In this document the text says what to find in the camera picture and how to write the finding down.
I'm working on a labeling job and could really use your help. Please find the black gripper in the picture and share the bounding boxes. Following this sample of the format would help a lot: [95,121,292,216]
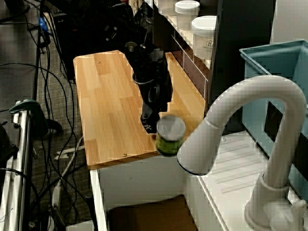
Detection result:
[137,68,174,135]

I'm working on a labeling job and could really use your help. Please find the green labelled tin can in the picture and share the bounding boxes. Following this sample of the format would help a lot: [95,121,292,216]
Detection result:
[154,115,187,158]

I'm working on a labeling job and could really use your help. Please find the white sink unit with drainboard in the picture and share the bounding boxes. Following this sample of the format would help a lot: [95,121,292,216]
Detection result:
[90,131,308,231]

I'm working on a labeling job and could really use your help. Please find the wooden countertop board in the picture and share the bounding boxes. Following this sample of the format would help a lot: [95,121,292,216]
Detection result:
[73,50,206,170]

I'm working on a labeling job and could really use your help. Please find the dark tile backsplash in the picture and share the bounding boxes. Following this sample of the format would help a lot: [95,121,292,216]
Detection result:
[171,30,209,100]

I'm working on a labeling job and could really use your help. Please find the cream tiled shelf ledge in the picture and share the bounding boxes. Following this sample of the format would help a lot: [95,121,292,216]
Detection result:
[153,0,213,71]

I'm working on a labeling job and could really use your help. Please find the large white printed jar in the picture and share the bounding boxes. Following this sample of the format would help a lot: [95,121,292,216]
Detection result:
[191,15,218,61]

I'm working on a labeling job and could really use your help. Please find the blue plastic bin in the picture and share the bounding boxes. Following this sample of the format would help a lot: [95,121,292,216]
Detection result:
[239,39,308,201]

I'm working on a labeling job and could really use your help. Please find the medium white lidded jar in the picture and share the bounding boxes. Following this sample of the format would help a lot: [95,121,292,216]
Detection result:
[174,0,201,31]

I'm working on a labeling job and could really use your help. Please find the green clamp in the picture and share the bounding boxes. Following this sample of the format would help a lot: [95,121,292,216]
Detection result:
[9,99,49,138]

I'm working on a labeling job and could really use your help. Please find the white toy faucet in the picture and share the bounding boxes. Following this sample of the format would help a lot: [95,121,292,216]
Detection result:
[176,75,308,230]

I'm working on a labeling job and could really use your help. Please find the blue tape piece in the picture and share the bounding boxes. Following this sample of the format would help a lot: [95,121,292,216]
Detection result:
[39,16,49,32]

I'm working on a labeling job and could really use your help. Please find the black floor cable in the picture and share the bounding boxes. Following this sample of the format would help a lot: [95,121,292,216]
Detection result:
[0,0,92,231]

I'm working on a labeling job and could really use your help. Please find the white floor cable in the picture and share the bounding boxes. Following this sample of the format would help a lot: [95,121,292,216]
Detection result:
[47,136,85,231]

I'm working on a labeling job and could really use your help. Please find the dark grey upright post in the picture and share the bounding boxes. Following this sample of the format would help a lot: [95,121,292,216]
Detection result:
[207,0,276,132]

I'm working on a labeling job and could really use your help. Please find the white faucet handle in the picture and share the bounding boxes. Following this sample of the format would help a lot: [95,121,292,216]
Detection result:
[291,199,308,231]

